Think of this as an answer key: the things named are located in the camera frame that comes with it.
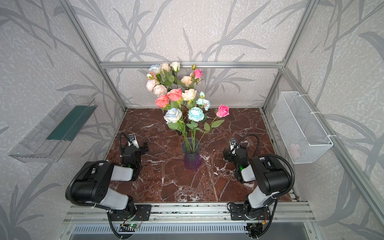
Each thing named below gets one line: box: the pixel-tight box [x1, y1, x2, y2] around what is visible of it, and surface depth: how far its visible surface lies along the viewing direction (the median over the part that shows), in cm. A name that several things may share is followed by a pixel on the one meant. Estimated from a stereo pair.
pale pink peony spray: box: [146, 79, 168, 97], surface depth 79 cm
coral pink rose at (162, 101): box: [155, 94, 169, 109], surface depth 68 cm
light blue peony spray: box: [186, 91, 211, 152], surface depth 70 cm
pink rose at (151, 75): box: [146, 71, 157, 80], surface depth 78 cm
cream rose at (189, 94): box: [181, 88, 197, 101], surface depth 71 cm
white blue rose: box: [148, 64, 161, 74], surface depth 83 cm
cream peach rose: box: [160, 63, 170, 71], surface depth 86 cm
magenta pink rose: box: [194, 69, 204, 80], surface depth 80 cm
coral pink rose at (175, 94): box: [167, 88, 183, 102], surface depth 69 cm
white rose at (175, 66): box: [170, 61, 181, 73], surface depth 87 cm
